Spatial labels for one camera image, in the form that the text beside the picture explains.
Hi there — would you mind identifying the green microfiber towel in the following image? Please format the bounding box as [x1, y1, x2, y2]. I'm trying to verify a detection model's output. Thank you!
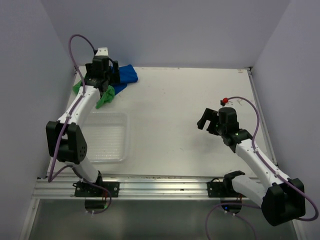
[72, 81, 116, 109]

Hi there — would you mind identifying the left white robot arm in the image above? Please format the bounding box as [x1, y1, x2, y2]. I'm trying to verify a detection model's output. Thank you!
[45, 54, 120, 197]

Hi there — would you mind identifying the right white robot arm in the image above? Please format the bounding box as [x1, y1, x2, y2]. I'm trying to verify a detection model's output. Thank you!
[197, 107, 306, 226]

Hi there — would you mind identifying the blue microfiber towel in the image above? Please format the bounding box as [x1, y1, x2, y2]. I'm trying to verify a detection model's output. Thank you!
[113, 64, 138, 95]

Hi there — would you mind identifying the clear plastic basket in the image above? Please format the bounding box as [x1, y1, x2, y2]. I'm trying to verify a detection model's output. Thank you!
[81, 112, 130, 164]

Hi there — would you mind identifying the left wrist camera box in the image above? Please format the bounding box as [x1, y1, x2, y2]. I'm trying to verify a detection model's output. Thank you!
[95, 47, 109, 57]

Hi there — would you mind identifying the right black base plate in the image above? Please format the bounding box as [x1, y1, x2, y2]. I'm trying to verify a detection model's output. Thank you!
[206, 181, 239, 198]

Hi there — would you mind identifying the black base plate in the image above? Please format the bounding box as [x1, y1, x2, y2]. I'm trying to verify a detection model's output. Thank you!
[206, 181, 239, 198]
[72, 181, 120, 198]

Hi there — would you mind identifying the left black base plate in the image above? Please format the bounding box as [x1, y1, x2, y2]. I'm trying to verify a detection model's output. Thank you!
[72, 181, 120, 198]

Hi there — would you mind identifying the aluminium mounting rail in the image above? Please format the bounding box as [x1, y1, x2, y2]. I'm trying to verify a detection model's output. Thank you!
[31, 176, 266, 200]

